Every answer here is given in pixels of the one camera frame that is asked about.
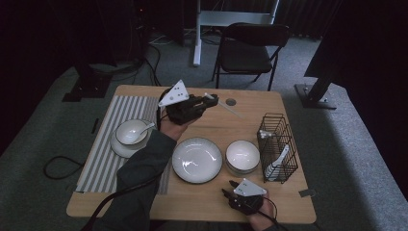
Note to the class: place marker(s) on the white bowl with spoon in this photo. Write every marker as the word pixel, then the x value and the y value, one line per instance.
pixel 128 152

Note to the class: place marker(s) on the black folding chair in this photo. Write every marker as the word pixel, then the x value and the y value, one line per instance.
pixel 243 57

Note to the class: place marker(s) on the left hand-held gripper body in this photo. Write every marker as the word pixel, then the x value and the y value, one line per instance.
pixel 181 110

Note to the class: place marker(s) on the white plate with black rim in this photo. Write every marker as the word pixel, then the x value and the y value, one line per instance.
pixel 197 160

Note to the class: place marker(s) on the white desk frame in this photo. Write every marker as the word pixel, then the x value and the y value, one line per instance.
pixel 224 17

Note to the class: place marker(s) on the small black strip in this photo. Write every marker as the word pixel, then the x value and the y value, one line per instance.
pixel 95 125

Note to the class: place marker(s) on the white bowl with black rim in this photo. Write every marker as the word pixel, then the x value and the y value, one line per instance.
pixel 240 173
pixel 126 133
pixel 242 155

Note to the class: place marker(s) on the person's left hand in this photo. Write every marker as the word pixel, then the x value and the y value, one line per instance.
pixel 171 130

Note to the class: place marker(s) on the black equipment tower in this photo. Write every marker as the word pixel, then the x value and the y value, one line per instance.
pixel 139 32

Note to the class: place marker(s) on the grey striped woven placemat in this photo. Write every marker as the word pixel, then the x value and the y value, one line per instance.
pixel 96 160

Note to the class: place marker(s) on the dark curtain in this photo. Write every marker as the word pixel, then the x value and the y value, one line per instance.
pixel 359 38

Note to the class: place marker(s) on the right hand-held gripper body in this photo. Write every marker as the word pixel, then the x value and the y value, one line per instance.
pixel 247 202

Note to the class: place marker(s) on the person's right hand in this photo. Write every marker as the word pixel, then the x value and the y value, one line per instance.
pixel 264 221

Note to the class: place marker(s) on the white ceramic spoon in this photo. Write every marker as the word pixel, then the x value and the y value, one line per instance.
pixel 282 155
pixel 146 129

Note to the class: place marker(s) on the black stand base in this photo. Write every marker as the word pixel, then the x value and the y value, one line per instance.
pixel 89 85

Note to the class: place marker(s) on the white chopstick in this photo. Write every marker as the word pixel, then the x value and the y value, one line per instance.
pixel 264 136
pixel 229 109
pixel 267 132

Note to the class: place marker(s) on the black stand with metal base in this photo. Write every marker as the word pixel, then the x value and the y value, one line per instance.
pixel 316 96

